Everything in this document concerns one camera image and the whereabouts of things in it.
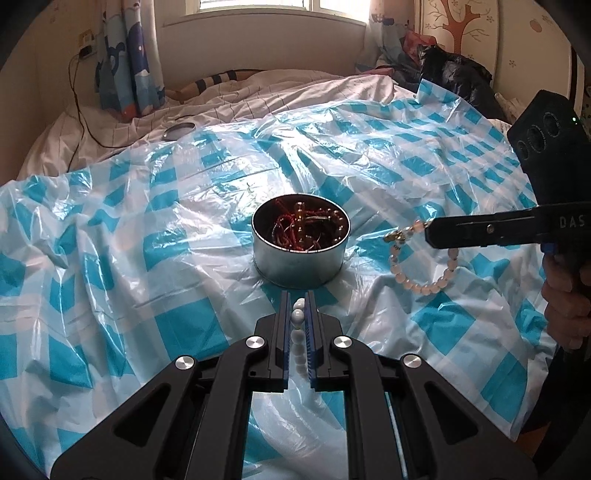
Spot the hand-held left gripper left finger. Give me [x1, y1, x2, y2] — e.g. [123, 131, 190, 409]
[51, 290, 293, 480]

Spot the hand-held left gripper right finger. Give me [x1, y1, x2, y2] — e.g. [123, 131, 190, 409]
[305, 290, 539, 480]

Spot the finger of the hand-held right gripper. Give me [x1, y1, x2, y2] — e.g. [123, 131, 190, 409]
[423, 205, 542, 249]

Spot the white bead bracelet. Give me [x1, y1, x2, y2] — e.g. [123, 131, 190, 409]
[290, 298, 309, 377]

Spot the pink bead bracelet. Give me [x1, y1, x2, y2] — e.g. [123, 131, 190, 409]
[383, 220, 461, 296]

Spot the round metal tin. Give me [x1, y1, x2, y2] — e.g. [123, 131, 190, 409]
[252, 194, 352, 289]

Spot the red cord jewelry tangle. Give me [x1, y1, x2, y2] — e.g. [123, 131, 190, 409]
[268, 199, 319, 252]

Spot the person's right forearm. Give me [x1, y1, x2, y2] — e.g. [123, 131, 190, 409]
[519, 342, 591, 480]

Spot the person's right hand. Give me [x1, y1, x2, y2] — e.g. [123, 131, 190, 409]
[541, 251, 591, 352]

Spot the black plastic bag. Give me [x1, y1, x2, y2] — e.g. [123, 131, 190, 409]
[418, 44, 509, 123]

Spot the white wardrobe with tree print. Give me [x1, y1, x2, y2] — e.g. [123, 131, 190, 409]
[416, 0, 579, 126]

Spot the blue checked plastic sheet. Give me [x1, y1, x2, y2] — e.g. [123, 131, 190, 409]
[0, 78, 560, 480]

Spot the pile of clothes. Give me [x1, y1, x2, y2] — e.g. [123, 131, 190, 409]
[355, 14, 435, 82]

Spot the pale grid bed quilt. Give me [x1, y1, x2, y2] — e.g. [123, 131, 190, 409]
[18, 69, 422, 182]

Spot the round metal tin lid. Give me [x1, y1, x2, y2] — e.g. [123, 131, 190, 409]
[163, 124, 197, 142]

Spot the striped pillow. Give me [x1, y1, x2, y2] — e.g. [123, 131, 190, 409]
[166, 69, 269, 103]

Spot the white headboard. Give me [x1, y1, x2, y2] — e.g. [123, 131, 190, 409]
[154, 11, 371, 91]

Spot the window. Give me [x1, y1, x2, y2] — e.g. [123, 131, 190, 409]
[198, 0, 376, 22]

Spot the blue printed curtain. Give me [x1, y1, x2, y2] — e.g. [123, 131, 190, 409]
[95, 0, 166, 116]

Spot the brown bead bracelet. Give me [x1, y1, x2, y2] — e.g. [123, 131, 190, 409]
[295, 200, 348, 254]

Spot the black charger cable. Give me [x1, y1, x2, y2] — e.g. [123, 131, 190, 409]
[68, 53, 136, 150]

